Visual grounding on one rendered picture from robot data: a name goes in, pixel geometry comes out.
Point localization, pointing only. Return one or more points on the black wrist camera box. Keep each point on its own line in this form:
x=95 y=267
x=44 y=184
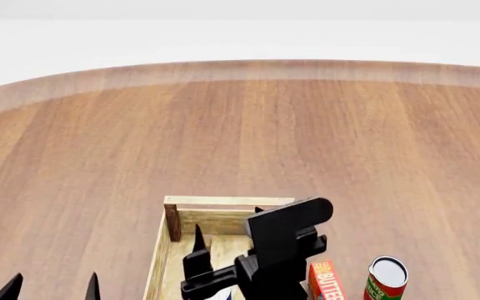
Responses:
x=283 y=225

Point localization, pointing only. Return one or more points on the light wooden tray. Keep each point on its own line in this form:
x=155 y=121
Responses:
x=206 y=220

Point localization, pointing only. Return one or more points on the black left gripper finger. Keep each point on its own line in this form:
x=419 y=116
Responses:
x=10 y=289
x=93 y=289

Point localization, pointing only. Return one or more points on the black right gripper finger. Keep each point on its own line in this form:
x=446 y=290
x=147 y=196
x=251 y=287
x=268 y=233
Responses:
x=198 y=259
x=259 y=209

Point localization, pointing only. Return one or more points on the red butter box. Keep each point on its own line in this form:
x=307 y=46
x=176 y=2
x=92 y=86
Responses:
x=327 y=281

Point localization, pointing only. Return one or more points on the red green tomato sauce can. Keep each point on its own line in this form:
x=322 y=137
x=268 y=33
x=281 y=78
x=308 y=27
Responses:
x=383 y=281

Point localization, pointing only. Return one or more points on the white blue can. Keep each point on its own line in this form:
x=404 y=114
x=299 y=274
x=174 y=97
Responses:
x=225 y=294

